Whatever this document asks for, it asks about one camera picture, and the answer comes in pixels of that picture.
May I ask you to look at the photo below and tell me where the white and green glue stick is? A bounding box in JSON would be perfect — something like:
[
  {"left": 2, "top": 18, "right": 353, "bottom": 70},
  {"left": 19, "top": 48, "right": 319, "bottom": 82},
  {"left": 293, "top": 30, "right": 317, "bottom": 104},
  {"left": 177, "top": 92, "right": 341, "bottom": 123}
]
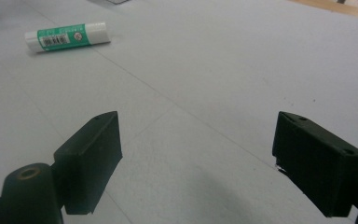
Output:
[{"left": 24, "top": 21, "right": 112, "bottom": 53}]

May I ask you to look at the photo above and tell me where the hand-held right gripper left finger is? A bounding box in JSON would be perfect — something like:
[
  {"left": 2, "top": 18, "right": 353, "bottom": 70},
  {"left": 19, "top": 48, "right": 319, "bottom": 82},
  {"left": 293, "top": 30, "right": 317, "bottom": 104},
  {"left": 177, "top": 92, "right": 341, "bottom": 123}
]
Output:
[{"left": 53, "top": 110, "right": 123, "bottom": 216}]

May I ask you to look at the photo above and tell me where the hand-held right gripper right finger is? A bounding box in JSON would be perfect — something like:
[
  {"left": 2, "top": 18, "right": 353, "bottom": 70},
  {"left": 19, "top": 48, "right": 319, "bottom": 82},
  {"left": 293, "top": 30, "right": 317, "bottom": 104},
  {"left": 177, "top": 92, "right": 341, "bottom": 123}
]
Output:
[{"left": 271, "top": 111, "right": 358, "bottom": 218}]

